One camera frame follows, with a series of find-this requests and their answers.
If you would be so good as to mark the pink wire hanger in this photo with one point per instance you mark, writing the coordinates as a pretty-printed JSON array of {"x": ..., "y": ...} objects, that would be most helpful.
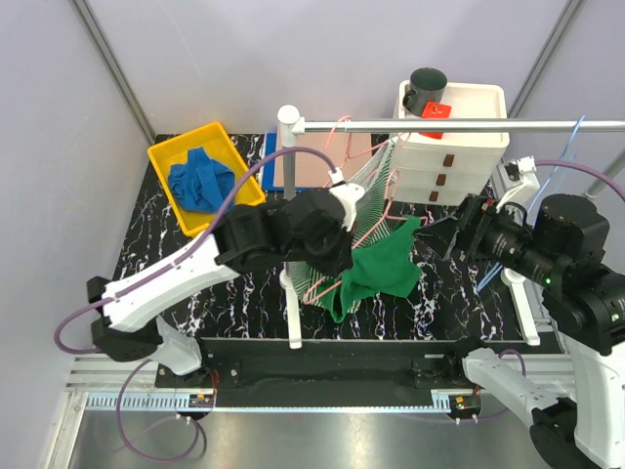
[
  {"x": 348, "y": 148},
  {"x": 313, "y": 294}
]

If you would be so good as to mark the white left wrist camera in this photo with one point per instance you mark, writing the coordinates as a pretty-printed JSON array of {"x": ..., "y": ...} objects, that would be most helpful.
[{"x": 349, "y": 195}]

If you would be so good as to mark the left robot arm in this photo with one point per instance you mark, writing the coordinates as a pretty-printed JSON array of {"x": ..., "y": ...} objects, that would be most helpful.
[{"x": 315, "y": 227}]

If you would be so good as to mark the red plastic block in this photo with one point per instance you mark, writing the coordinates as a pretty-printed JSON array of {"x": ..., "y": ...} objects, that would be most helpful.
[{"x": 434, "y": 110}]

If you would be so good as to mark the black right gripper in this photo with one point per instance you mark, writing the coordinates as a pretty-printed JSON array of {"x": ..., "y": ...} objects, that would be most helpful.
[{"x": 477, "y": 214}]

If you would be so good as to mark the yellow plastic bin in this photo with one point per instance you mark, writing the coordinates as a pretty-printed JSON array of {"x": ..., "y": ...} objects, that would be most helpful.
[{"x": 217, "y": 144}]

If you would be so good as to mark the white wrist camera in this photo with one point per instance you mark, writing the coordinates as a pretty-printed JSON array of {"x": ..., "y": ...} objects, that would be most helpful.
[
  {"x": 519, "y": 181},
  {"x": 349, "y": 195}
]

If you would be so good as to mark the white rack foot bar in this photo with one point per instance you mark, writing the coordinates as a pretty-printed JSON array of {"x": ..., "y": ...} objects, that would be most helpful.
[{"x": 295, "y": 340}]

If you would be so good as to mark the white grey rack post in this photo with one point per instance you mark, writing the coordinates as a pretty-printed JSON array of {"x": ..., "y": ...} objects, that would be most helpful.
[{"x": 287, "y": 117}]

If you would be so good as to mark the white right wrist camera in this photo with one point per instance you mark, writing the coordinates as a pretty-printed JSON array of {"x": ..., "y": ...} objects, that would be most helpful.
[{"x": 519, "y": 181}]

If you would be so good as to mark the metal clothes rail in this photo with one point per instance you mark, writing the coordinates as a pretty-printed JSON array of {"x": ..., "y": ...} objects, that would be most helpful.
[{"x": 499, "y": 125}]

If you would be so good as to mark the green white striped tank top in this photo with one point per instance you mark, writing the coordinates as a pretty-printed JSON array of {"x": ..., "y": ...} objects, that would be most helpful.
[{"x": 372, "y": 177}]

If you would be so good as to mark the blue tank top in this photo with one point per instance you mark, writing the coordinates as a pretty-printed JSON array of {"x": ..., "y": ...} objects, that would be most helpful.
[{"x": 202, "y": 183}]

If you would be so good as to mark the dark grey mug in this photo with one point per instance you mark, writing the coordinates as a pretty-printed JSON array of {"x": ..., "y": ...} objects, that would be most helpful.
[{"x": 426, "y": 84}]

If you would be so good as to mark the white drawer unit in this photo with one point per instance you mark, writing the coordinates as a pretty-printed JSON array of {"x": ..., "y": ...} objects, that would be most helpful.
[{"x": 443, "y": 171}]

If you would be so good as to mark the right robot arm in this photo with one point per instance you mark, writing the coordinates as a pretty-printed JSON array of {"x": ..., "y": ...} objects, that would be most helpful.
[{"x": 563, "y": 254}]

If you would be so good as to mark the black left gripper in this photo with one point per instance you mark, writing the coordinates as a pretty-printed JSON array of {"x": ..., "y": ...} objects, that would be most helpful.
[{"x": 345, "y": 244}]

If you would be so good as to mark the blue framed pink board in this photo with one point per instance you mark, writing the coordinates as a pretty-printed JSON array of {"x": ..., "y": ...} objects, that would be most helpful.
[{"x": 311, "y": 172}]

